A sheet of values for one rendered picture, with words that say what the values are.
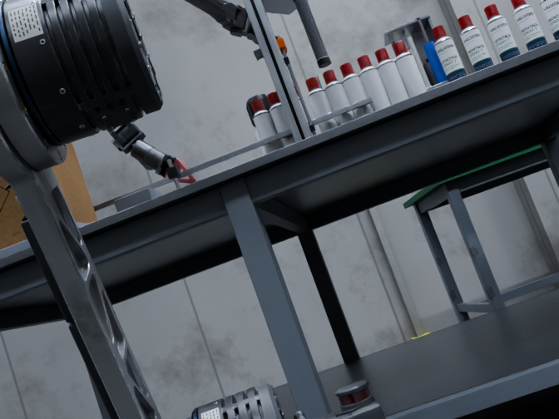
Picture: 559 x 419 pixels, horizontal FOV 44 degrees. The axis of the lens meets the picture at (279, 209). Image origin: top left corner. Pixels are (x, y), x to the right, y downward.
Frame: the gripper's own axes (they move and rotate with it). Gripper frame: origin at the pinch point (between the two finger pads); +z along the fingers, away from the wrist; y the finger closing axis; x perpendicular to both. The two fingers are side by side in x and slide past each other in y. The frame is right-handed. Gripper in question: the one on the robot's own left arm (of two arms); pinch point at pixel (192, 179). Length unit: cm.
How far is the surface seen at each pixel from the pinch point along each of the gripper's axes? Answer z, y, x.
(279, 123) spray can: 14.7, -2.7, -26.2
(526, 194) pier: 116, 267, -88
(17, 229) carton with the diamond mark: -19, -41, 29
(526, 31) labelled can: 61, -2, -80
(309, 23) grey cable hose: 10, -11, -53
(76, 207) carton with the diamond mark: -14.2, -27.9, 19.3
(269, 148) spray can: 15.5, -2.1, -18.7
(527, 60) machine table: 63, -46, -58
